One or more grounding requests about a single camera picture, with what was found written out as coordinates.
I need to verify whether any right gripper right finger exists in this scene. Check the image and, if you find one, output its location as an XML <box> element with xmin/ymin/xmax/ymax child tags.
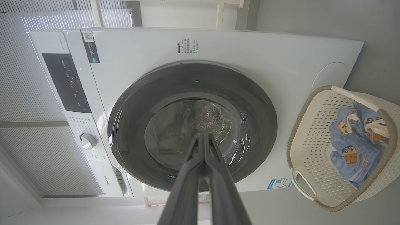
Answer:
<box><xmin>205</xmin><ymin>133</ymin><xmax>252</xmax><ymax>225</ymax></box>

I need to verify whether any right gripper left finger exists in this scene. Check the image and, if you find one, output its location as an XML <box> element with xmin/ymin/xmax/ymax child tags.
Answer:
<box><xmin>157</xmin><ymin>133</ymin><xmax>205</xmax><ymax>225</ymax></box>

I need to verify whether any black round glass washer door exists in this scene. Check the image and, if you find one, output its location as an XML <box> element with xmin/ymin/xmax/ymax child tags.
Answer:
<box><xmin>108</xmin><ymin>61</ymin><xmax>278</xmax><ymax>192</ymax></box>

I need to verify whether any blue cartoon print garment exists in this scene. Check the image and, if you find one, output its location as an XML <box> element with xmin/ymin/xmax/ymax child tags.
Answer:
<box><xmin>329</xmin><ymin>107</ymin><xmax>381</xmax><ymax>188</ymax></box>

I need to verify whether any blue and white cartoon garment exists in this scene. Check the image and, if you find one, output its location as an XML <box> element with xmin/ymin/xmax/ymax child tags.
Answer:
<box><xmin>352</xmin><ymin>102</ymin><xmax>390</xmax><ymax>142</ymax></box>

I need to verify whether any stainless steel washing machine drum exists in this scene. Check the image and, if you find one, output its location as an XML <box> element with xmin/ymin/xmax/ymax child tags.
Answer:
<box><xmin>187</xmin><ymin>102</ymin><xmax>233</xmax><ymax>138</ymax></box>

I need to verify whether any white washing machine dial knob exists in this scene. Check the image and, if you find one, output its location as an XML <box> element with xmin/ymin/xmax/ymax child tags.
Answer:
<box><xmin>77</xmin><ymin>132</ymin><xmax>98</xmax><ymax>150</ymax></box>

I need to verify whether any white front-load washing machine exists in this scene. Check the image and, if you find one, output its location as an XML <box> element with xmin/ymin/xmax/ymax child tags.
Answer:
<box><xmin>30</xmin><ymin>27</ymin><xmax>364</xmax><ymax>198</ymax></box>

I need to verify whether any white round filter access cover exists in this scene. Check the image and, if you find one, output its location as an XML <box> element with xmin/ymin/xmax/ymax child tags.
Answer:
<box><xmin>312</xmin><ymin>62</ymin><xmax>348</xmax><ymax>93</ymax></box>

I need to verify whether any black washing machine display panel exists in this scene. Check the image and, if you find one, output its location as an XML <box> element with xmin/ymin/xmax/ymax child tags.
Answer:
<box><xmin>42</xmin><ymin>53</ymin><xmax>92</xmax><ymax>113</ymax></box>

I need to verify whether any blue energy label sticker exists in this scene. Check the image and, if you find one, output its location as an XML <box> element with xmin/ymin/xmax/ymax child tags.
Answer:
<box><xmin>267</xmin><ymin>177</ymin><xmax>293</xmax><ymax>190</ymax></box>

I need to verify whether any cream perforated laundry basket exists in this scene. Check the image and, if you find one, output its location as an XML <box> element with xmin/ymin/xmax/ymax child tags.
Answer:
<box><xmin>287</xmin><ymin>85</ymin><xmax>400</xmax><ymax>212</ymax></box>

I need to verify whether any black printed text label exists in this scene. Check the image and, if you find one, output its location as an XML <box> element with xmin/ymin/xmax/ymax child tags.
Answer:
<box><xmin>177</xmin><ymin>38</ymin><xmax>199</xmax><ymax>56</ymax></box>

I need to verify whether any dark QR code sticker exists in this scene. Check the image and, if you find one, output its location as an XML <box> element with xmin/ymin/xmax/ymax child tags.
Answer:
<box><xmin>81</xmin><ymin>30</ymin><xmax>100</xmax><ymax>64</ymax></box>

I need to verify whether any white frame post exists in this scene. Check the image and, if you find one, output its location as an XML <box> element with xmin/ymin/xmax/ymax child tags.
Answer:
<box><xmin>216</xmin><ymin>0</ymin><xmax>245</xmax><ymax>30</ymax></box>

